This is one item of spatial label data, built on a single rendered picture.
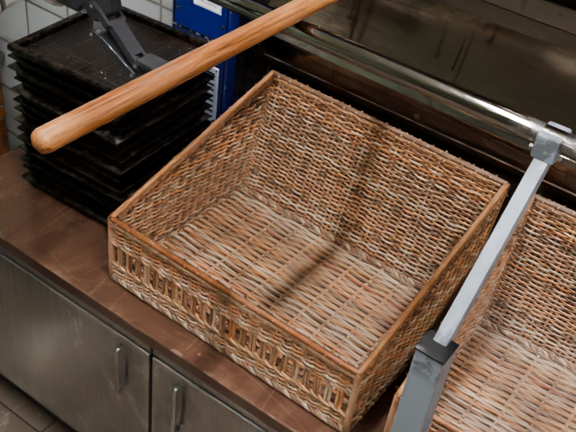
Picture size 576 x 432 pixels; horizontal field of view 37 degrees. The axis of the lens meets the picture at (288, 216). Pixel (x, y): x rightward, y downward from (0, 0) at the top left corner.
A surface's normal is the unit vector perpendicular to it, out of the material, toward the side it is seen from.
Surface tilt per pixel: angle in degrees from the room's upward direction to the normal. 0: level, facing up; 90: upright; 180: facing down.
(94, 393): 90
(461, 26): 70
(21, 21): 90
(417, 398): 90
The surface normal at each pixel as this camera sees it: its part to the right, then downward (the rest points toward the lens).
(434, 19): -0.51, 0.17
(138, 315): 0.11, -0.77
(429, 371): -0.58, 0.46
